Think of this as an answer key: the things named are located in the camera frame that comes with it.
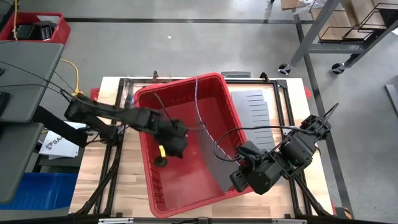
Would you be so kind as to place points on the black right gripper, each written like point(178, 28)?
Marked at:
point(264, 177)

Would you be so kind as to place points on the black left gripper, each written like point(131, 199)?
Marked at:
point(174, 140)

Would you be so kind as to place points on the long grey slotted divider panel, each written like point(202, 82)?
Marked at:
point(217, 168)

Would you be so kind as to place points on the large red plastic bin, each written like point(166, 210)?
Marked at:
point(186, 174)

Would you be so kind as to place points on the short grey slotted divider panel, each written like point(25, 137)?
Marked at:
point(252, 118)

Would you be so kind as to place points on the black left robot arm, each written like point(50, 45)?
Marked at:
point(124, 113)

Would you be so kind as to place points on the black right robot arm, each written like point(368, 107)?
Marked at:
point(298, 149)

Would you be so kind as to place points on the red clamp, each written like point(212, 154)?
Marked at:
point(94, 93)
point(333, 208)
point(308, 92)

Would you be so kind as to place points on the black desk support bar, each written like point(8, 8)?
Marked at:
point(62, 127)

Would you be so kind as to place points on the white paper with logo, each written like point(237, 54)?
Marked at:
point(59, 149)

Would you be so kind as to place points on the black floor stand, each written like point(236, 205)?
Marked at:
point(56, 163)

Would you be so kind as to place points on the black caster wheel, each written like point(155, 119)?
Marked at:
point(338, 68)
point(285, 69)

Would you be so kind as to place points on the blue plastic bin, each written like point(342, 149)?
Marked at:
point(40, 193)

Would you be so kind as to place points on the small red basket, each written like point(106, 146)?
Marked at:
point(63, 31)

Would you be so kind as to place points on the grey desk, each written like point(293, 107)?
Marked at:
point(28, 77)

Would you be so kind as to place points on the grey metal cart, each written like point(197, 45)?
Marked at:
point(329, 48)

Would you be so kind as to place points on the black device in basket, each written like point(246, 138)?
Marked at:
point(40, 31)

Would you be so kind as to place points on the white paper sheet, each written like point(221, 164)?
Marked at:
point(49, 19)

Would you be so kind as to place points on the grey metal bar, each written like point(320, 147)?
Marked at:
point(392, 99)

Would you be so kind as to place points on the black device on desk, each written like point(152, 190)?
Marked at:
point(3, 104)

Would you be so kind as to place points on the small cardboard box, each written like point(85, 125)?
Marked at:
point(292, 3)

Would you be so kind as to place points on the large cardboard box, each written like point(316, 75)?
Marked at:
point(329, 18)

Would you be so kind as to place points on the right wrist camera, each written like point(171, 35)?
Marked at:
point(250, 152)

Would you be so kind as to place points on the silver metal bracket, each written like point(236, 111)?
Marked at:
point(289, 221)
point(116, 221)

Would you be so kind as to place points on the black aluminium frame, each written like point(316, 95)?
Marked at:
point(109, 193)

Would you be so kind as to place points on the grey mount plate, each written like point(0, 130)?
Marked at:
point(235, 74)

